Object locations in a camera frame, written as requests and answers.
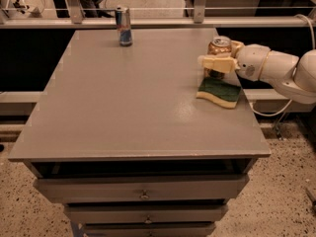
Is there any grey drawer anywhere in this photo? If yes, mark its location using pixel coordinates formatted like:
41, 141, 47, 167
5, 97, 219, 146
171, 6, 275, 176
84, 223, 215, 237
64, 204, 228, 224
34, 174, 249, 203

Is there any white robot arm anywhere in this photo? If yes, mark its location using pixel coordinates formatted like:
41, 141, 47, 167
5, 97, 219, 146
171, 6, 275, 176
197, 40, 316, 105

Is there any bottom grey drawer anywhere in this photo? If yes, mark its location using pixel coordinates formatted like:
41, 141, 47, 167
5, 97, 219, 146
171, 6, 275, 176
84, 223, 215, 237

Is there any orange LaCroix soda can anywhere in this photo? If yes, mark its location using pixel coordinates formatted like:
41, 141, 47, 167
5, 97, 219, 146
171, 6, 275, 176
204, 36, 232, 79

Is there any green and yellow sponge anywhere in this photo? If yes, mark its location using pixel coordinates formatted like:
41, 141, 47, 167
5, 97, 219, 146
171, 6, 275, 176
196, 77, 241, 109

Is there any grey drawer cabinet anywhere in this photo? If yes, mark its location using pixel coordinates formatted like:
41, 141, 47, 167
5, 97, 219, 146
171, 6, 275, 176
8, 28, 272, 237

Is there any top grey drawer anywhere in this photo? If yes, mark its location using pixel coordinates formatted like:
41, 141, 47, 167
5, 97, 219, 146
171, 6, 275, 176
34, 174, 249, 203

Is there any blue silver energy drink can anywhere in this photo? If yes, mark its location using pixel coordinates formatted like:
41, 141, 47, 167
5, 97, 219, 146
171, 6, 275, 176
115, 6, 132, 46

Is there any middle grey drawer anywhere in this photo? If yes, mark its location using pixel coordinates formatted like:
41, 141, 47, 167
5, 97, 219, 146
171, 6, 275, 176
64, 204, 228, 224

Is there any grey metal railing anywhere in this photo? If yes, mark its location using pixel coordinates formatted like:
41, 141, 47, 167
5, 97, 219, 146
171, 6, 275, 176
1, 0, 316, 29

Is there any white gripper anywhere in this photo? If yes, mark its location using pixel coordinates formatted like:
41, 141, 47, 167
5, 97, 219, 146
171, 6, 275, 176
197, 40, 271, 81

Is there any white cable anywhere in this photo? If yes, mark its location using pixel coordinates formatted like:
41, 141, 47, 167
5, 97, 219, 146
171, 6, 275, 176
250, 13, 316, 118

